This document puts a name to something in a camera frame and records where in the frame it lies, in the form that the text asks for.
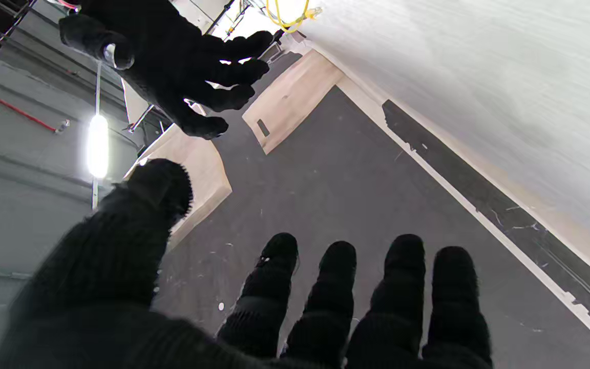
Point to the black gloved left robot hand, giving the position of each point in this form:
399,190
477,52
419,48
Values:
100,287

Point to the plain light wooden board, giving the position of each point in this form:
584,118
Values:
203,174

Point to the red pipe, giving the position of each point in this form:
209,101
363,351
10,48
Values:
13,108

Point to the long black floor strip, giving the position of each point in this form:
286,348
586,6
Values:
454,174

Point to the light wooden board with slot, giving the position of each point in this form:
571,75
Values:
295,97

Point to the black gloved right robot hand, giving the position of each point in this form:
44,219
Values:
162,56

